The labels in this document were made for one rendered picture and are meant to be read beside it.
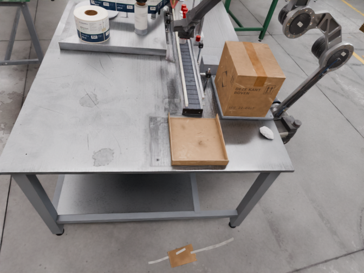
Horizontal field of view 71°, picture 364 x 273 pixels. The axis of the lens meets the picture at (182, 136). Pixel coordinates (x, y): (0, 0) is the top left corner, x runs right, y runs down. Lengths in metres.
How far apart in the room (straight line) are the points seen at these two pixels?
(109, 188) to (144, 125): 0.65
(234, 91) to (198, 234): 1.07
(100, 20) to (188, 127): 0.85
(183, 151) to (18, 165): 0.70
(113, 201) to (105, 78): 0.77
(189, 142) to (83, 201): 0.85
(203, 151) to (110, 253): 0.99
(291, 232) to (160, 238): 0.97
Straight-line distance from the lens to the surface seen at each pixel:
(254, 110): 1.43
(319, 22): 1.99
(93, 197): 1.79
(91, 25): 1.75
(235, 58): 1.35
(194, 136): 1.29
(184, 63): 1.66
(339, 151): 2.95
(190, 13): 1.56
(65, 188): 1.87
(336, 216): 2.47
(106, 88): 1.52
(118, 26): 1.99
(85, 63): 1.72
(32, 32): 2.80
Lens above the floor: 1.80
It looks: 49 degrees down
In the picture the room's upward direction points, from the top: 11 degrees clockwise
